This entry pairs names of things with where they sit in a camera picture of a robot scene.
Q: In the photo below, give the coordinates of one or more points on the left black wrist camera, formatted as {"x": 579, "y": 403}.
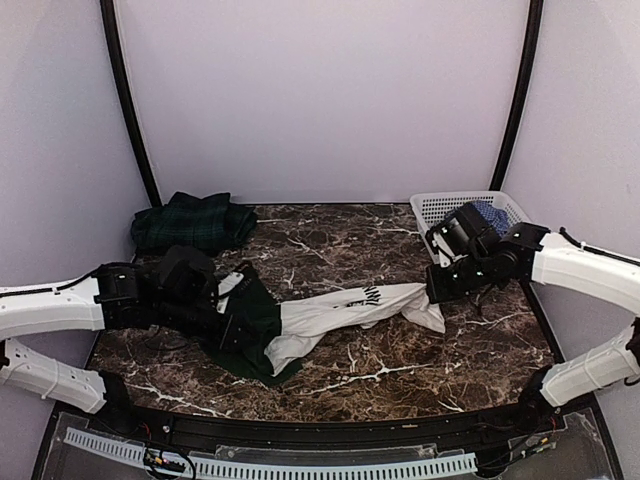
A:
{"x": 187, "y": 275}

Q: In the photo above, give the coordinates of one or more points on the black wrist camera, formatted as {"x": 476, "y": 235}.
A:
{"x": 459, "y": 233}
{"x": 187, "y": 275}

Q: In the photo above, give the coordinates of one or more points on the white and green raglan shirt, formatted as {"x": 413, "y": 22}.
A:
{"x": 285, "y": 332}

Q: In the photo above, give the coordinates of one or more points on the black curved front rail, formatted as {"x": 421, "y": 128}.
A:
{"x": 482, "y": 428}

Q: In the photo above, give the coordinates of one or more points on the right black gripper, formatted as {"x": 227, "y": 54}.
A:
{"x": 436, "y": 291}

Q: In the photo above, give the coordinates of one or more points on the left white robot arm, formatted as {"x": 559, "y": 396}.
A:
{"x": 112, "y": 297}

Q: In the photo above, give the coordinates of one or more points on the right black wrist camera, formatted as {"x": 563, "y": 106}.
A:
{"x": 459, "y": 233}

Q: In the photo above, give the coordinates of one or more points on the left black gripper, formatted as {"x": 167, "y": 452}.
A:
{"x": 224, "y": 340}

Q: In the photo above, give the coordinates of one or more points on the right black frame post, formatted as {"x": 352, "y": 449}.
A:
{"x": 520, "y": 93}

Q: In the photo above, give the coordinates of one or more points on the dark green plaid garment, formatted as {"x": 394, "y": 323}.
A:
{"x": 212, "y": 224}

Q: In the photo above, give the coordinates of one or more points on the white slotted cable duct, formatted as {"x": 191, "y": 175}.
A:
{"x": 237, "y": 463}

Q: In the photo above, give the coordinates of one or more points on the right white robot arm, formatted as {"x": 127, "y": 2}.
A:
{"x": 530, "y": 253}

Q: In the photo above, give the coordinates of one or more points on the left black frame post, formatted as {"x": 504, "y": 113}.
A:
{"x": 128, "y": 109}

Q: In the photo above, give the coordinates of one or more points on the white plastic laundry basket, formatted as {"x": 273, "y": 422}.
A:
{"x": 431, "y": 208}

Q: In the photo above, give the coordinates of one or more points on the black frame post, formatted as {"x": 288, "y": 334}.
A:
{"x": 128, "y": 109}
{"x": 520, "y": 93}

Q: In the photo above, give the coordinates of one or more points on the blue checkered shirt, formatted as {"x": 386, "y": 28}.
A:
{"x": 496, "y": 218}

